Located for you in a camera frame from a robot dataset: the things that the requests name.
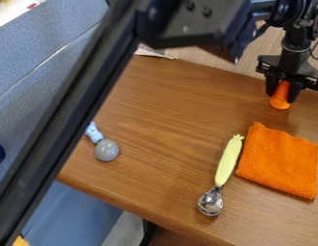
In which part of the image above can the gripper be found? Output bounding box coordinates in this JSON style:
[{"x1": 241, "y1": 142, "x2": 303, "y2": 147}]
[{"x1": 255, "y1": 55, "x2": 318, "y2": 104}]

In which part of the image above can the orange toy carrot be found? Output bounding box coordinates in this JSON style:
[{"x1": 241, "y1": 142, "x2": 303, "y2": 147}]
[{"x1": 268, "y1": 80, "x2": 292, "y2": 111}]

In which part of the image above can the orange cloth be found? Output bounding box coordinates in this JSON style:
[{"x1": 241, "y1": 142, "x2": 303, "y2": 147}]
[{"x1": 233, "y1": 121, "x2": 318, "y2": 202}]

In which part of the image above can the yellow handled silver spoon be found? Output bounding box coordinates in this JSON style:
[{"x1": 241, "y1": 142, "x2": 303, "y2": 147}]
[{"x1": 195, "y1": 134, "x2": 246, "y2": 217}]

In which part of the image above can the blue handled grey spoon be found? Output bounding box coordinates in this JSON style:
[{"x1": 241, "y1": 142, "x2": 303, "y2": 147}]
[{"x1": 84, "y1": 121, "x2": 122, "y2": 162}]

